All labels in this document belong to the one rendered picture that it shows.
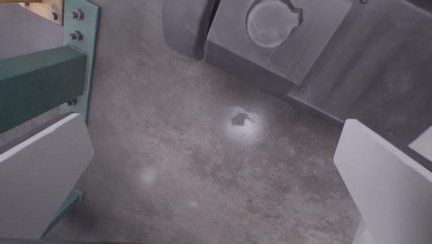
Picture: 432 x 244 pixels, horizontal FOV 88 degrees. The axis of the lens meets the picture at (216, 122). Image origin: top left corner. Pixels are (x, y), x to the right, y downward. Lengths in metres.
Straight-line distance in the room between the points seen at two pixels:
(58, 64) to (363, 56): 0.50
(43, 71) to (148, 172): 0.36
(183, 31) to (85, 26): 0.33
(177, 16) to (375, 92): 0.23
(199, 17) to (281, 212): 0.54
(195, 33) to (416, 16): 0.21
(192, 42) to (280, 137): 0.32
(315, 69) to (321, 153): 0.31
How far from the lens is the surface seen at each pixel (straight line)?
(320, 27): 0.24
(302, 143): 0.53
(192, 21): 0.27
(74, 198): 0.91
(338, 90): 0.28
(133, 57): 0.54
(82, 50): 0.60
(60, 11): 0.62
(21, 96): 0.51
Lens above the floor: 0.45
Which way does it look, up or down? 59 degrees down
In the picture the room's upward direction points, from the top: 154 degrees counter-clockwise
